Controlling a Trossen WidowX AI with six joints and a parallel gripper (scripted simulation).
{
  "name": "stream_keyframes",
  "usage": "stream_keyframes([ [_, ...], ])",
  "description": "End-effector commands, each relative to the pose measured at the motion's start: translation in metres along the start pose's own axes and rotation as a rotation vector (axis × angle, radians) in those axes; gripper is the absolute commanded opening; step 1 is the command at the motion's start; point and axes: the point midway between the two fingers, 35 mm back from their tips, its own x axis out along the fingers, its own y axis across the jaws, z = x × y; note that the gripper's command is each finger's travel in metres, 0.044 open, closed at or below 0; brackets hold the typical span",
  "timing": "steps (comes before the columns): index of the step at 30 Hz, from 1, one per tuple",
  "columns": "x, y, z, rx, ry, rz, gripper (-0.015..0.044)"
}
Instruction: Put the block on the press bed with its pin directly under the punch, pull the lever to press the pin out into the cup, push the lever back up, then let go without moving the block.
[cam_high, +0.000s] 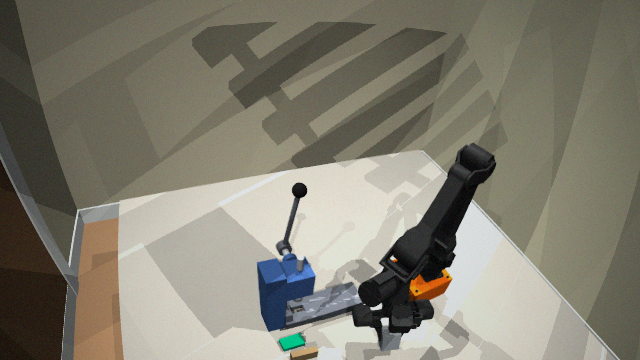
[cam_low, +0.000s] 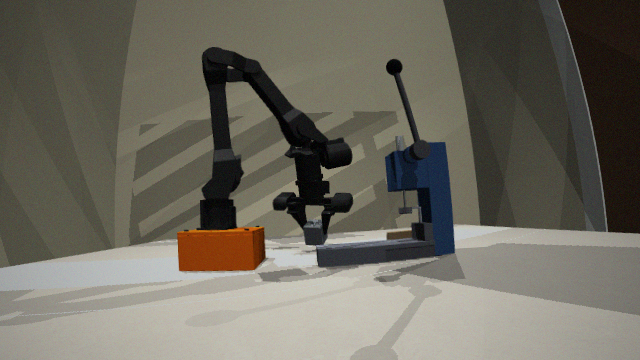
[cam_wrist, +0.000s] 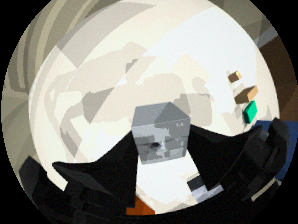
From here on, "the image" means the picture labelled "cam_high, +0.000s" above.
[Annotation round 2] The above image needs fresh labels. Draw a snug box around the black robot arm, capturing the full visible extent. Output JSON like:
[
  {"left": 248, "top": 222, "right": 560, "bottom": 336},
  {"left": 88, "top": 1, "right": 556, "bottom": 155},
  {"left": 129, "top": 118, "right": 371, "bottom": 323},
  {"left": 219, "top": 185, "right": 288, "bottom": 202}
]
[{"left": 358, "top": 143, "right": 496, "bottom": 334}]

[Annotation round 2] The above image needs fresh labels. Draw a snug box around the green flat block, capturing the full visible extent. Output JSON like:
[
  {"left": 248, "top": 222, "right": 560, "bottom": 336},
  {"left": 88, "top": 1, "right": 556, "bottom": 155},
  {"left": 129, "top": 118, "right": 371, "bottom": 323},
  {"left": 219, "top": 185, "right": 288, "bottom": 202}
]
[{"left": 279, "top": 333, "right": 305, "bottom": 351}]

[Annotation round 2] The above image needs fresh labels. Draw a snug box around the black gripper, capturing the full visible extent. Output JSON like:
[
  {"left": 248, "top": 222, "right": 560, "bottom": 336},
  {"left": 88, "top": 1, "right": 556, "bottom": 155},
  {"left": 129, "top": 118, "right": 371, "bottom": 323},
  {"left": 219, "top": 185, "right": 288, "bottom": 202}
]
[{"left": 352, "top": 290, "right": 434, "bottom": 341}]

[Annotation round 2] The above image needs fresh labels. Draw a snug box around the blue arbor press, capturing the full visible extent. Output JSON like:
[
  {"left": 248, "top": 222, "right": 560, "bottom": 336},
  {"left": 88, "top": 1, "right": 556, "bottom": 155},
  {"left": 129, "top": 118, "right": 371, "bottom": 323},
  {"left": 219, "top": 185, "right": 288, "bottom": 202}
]
[{"left": 257, "top": 183, "right": 364, "bottom": 332}]

